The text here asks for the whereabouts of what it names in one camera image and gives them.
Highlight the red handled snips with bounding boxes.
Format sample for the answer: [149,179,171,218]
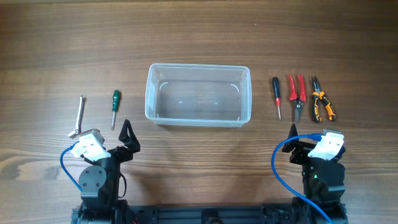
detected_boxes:
[289,75,307,123]

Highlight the green handled screwdriver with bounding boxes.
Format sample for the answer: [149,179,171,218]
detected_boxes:
[111,90,121,131]

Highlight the orange black needle-nose pliers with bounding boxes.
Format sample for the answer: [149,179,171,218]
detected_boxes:
[312,77,336,123]

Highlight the silver L-shaped socket wrench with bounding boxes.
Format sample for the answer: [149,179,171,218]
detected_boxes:
[67,95,85,139]

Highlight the black red screwdriver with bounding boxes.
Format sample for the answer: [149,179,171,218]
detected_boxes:
[272,77,281,120]

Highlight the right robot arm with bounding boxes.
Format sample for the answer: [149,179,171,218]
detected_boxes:
[263,124,348,223]

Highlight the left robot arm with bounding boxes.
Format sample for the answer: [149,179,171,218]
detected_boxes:
[71,120,141,224]

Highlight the clear plastic container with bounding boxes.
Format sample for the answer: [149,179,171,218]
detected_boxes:
[145,63,252,128]

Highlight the left blue cable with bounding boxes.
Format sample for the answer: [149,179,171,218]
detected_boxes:
[60,141,83,192]

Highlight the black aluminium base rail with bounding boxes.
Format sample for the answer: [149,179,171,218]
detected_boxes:
[127,203,296,224]

